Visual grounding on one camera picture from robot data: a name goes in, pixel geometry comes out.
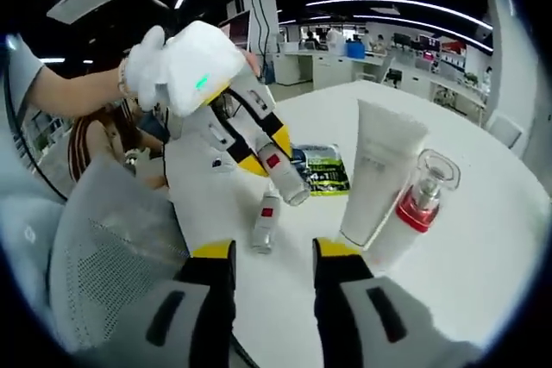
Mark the white skincare tube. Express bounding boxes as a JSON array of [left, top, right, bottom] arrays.
[[339, 98, 430, 251]]

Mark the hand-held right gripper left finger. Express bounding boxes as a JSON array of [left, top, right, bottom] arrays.
[[88, 238, 238, 368]]

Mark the white conference chair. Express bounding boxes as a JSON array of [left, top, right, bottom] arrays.
[[486, 111, 525, 150]]

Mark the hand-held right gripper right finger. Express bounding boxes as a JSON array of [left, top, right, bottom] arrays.
[[312, 236, 476, 368]]

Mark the ceiling light strip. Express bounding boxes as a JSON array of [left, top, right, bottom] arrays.
[[353, 14, 492, 42], [305, 0, 492, 29]]

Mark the white office desk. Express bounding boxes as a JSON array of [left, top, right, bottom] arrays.
[[387, 61, 488, 123], [279, 47, 389, 90]]

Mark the person's left hand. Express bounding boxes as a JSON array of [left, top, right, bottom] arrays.
[[241, 49, 263, 79]]

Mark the person's light top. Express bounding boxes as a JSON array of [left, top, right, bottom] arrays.
[[0, 47, 66, 309]]

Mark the green black skincare sachet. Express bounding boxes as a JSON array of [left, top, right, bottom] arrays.
[[289, 142, 351, 197]]

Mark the white wristwatch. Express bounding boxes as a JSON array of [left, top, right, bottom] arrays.
[[116, 57, 130, 100]]

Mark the white mesh office chair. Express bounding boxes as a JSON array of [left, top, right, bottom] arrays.
[[49, 156, 191, 343]]

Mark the white bottle red collar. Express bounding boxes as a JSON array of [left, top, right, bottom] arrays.
[[368, 147, 461, 266]]

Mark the blue storage bin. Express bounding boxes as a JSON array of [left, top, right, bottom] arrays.
[[346, 38, 368, 59]]

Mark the large computer monitor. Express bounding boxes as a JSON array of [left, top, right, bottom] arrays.
[[219, 9, 252, 53]]

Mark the person's head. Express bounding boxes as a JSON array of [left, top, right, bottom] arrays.
[[68, 100, 170, 190]]

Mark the small white bottle red label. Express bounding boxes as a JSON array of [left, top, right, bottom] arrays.
[[250, 193, 281, 255], [257, 143, 311, 207]]

